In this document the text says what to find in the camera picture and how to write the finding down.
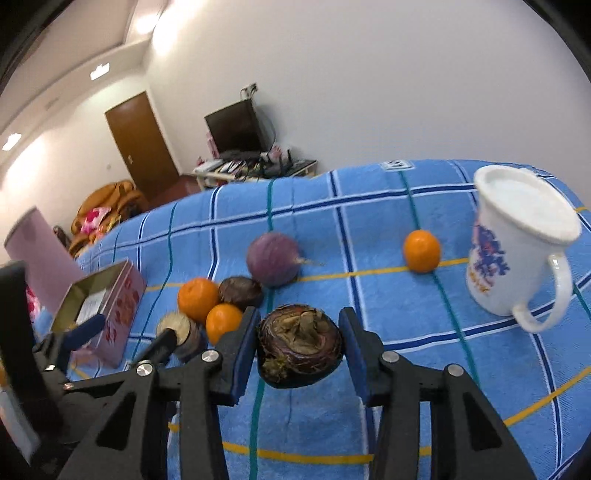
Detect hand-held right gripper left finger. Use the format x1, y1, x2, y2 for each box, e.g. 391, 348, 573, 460
58, 305, 262, 480

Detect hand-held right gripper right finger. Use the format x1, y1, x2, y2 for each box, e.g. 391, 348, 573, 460
338, 307, 539, 480

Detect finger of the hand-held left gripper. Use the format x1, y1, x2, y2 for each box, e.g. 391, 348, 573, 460
65, 329, 179, 393
32, 314, 107, 370

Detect cylindrical taro piece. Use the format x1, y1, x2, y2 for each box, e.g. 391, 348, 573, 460
156, 312, 206, 363

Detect small orange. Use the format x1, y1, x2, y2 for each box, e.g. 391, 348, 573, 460
205, 303, 244, 344

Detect pink tin box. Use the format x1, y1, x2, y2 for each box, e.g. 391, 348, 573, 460
48, 258, 147, 368

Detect dark water chestnut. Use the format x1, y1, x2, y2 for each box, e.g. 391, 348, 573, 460
256, 303, 345, 389

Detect large orange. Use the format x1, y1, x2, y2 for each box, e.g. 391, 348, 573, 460
178, 277, 220, 323

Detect dark brown chestnut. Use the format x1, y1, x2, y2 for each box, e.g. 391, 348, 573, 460
218, 276, 265, 311

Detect newspaper sheet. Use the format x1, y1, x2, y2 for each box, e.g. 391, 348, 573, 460
74, 291, 109, 324

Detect pink tumbler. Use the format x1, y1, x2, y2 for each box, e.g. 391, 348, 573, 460
4, 206, 86, 319

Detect orange leather sofa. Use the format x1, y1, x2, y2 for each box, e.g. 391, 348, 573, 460
69, 203, 121, 257

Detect purple onion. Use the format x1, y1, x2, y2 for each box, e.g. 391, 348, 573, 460
246, 232, 324, 288

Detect pink floral pillow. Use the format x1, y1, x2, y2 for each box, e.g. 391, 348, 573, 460
82, 208, 112, 234

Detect medium orange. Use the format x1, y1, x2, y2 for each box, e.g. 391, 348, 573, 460
403, 229, 441, 273

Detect orange leather armchair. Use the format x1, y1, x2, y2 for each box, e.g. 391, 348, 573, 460
104, 181, 149, 217

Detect blue plaid blanket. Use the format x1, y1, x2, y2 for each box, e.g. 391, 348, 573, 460
28, 159, 591, 480

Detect white television stand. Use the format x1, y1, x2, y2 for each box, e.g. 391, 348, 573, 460
191, 157, 319, 191

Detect white printed mug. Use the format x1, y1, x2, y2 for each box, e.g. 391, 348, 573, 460
465, 165, 583, 334

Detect brown wooden door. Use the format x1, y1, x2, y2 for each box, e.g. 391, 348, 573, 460
105, 91, 181, 199

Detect black television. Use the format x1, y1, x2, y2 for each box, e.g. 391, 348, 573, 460
204, 98, 271, 154

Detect black television cable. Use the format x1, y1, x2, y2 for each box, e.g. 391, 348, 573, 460
256, 95, 279, 151

